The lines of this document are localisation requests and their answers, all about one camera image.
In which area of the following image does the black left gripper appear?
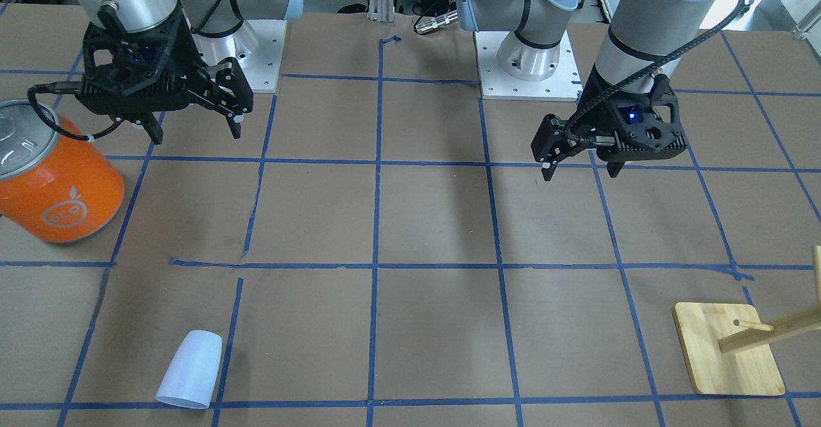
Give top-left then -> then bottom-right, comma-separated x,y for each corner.
530,74 -> 688,182

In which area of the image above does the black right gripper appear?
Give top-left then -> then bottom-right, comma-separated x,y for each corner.
74,4 -> 254,146

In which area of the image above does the white paper cup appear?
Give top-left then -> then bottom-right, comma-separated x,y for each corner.
155,330 -> 223,410

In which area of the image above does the silver robot arm, left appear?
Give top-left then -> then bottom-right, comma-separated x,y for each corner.
457,0 -> 747,181

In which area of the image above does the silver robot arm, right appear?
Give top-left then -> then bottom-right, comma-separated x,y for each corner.
71,0 -> 304,144

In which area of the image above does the large orange can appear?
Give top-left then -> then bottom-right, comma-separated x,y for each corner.
1,99 -> 125,243

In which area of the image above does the wooden mug rack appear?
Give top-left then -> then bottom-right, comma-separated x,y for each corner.
672,245 -> 821,396

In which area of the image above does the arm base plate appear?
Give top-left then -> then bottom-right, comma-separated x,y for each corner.
474,31 -> 583,102
193,16 -> 288,94

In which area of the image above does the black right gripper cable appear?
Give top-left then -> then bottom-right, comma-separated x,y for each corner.
26,83 -> 129,144

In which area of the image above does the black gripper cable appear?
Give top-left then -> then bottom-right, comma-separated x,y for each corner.
564,0 -> 749,134
26,83 -> 129,144

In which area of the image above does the silver cable connector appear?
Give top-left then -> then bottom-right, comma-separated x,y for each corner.
414,10 -> 459,36

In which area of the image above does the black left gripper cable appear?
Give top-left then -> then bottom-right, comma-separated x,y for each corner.
564,0 -> 749,134

